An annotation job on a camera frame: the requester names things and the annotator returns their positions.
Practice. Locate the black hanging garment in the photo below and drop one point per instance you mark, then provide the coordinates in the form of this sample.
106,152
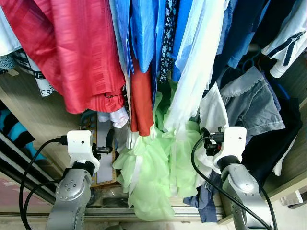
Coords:
273,143

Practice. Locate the white jacket with navy zip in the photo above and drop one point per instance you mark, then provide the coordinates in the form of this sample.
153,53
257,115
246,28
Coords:
290,38

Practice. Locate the white sheer hanging garment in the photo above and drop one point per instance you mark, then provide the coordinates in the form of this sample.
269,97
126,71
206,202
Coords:
196,72

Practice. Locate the grey hanging garment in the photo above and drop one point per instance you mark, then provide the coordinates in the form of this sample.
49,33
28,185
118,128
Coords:
252,108

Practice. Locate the black blue striped garment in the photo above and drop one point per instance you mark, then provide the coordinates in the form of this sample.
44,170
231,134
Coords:
14,132

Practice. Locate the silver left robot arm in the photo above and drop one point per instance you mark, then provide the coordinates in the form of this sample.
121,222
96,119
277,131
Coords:
72,191

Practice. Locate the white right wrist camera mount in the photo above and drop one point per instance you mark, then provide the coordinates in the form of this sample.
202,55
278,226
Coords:
234,141

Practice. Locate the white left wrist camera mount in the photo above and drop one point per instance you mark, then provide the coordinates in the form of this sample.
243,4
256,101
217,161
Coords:
79,141

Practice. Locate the yellow-bordered colourful picture board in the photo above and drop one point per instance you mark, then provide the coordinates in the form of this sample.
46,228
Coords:
103,167

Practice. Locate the light green ruffled dress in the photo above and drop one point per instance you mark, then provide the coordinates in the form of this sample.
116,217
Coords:
153,177

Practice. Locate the navy floral hanging garment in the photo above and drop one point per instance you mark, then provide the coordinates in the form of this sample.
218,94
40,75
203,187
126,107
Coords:
168,43

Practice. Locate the orange-red hanging garment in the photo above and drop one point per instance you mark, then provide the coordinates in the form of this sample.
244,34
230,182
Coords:
141,100

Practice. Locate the blue denim garment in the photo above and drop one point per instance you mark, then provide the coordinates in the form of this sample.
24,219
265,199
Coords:
206,206

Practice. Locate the small white pink garment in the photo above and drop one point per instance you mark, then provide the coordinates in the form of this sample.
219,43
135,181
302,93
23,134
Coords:
115,117

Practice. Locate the plain white hanging cloth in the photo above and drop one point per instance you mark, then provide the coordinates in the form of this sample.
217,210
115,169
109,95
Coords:
213,110

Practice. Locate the red hanging garment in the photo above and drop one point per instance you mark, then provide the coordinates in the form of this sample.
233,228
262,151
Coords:
62,48

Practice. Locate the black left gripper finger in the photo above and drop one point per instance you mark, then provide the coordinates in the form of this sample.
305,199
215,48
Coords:
110,138

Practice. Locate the bright blue hanging shirt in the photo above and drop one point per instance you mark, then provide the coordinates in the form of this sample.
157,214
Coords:
144,28

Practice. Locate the wooden wardrobe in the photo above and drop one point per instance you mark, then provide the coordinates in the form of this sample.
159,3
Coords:
29,100

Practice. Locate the white printed t-shirt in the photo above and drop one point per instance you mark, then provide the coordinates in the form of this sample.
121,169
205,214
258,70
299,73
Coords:
43,84

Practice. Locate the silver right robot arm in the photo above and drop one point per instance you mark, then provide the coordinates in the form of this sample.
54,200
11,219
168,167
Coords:
242,187

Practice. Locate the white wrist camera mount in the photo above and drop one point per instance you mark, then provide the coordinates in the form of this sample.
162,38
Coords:
79,141
234,141

